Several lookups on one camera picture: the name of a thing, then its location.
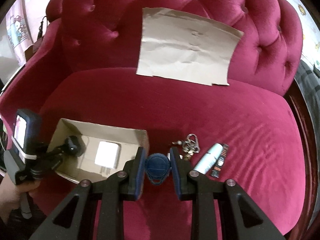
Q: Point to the dark blue key fob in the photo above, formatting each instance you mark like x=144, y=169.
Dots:
x=157, y=168

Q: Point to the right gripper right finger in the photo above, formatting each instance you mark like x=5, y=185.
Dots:
x=193, y=186

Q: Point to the cardboard box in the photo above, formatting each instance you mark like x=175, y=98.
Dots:
x=76, y=169

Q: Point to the light blue roll-on bottle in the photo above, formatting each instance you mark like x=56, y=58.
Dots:
x=209, y=159

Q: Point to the large white charger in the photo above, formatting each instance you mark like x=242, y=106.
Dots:
x=107, y=156

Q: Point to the metal keychain with rings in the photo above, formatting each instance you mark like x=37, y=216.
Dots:
x=189, y=146

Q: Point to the red velvet armchair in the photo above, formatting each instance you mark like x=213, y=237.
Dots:
x=85, y=69

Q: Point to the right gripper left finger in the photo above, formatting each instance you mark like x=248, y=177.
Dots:
x=124, y=185

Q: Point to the brown paper sheet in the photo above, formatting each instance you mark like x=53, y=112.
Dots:
x=182, y=46

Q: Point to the person's left hand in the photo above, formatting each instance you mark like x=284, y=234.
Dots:
x=10, y=195

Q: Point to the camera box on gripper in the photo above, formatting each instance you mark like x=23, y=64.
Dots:
x=26, y=131

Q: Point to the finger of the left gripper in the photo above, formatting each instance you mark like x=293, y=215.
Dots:
x=72, y=146

